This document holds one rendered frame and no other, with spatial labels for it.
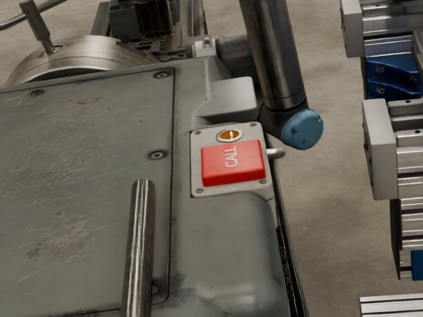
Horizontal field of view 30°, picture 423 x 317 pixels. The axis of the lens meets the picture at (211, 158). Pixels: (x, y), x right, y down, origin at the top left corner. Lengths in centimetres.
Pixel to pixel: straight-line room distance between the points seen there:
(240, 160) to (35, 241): 21
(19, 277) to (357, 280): 198
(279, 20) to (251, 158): 58
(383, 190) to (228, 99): 30
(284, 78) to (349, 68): 266
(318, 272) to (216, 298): 202
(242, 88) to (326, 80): 297
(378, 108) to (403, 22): 40
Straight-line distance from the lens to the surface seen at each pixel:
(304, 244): 276
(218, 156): 77
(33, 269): 70
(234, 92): 92
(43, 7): 120
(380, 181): 109
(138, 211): 69
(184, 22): 240
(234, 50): 146
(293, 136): 138
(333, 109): 362
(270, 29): 131
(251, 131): 83
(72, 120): 93
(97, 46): 121
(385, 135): 108
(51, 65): 116
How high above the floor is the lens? 164
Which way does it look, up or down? 29 degrees down
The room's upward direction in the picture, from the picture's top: 10 degrees counter-clockwise
